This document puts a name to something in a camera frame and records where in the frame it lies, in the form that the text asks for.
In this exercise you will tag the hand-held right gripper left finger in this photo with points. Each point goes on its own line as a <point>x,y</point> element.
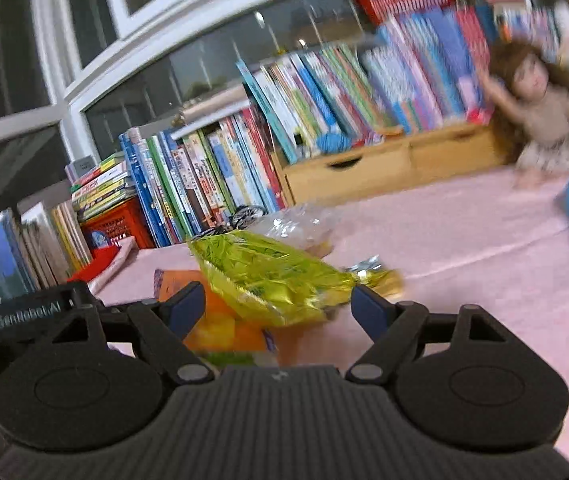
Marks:
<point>187,310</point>

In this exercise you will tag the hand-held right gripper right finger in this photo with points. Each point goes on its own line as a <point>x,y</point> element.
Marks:
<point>369,310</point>

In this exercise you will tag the orange snack packet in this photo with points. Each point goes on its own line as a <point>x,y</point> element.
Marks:
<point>214,330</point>

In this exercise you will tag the yellow-green foil snack bag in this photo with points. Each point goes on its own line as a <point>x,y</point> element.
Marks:
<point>269,280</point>

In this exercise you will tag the row of pale-spined books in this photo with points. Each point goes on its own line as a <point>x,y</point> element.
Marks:
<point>29,255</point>

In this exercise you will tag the row of tall standing books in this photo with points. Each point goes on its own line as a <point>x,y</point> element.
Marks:
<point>199,180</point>

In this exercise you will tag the stack of flat books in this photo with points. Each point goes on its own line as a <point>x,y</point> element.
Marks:
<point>102,187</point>

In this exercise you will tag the row of books on drawers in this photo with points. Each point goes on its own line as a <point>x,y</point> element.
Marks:
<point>364,90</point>

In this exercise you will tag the row of small thin books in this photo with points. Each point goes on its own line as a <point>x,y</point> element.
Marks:
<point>529,25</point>

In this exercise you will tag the gold foil wrapper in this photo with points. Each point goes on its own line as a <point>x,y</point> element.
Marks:
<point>377,275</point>

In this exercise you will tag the red cloth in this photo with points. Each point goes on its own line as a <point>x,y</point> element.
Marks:
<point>94,262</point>

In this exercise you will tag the clear plastic bag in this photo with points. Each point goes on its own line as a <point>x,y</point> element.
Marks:
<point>299,227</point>

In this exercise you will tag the red plastic crate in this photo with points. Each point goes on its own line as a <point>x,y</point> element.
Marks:
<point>119,225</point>

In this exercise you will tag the toy bicycle model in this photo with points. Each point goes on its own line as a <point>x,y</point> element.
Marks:
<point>244,217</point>

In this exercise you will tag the wooden drawer shelf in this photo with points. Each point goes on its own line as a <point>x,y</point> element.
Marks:
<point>389,165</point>

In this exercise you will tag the blue yarn ball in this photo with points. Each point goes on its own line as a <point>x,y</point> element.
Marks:
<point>334,142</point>

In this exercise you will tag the beige long box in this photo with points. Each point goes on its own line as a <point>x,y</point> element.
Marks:
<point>214,107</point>

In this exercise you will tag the long-haired doll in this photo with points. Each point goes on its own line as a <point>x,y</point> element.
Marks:
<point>539,110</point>

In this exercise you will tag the white window frame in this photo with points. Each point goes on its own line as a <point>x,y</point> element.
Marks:
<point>74,60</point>

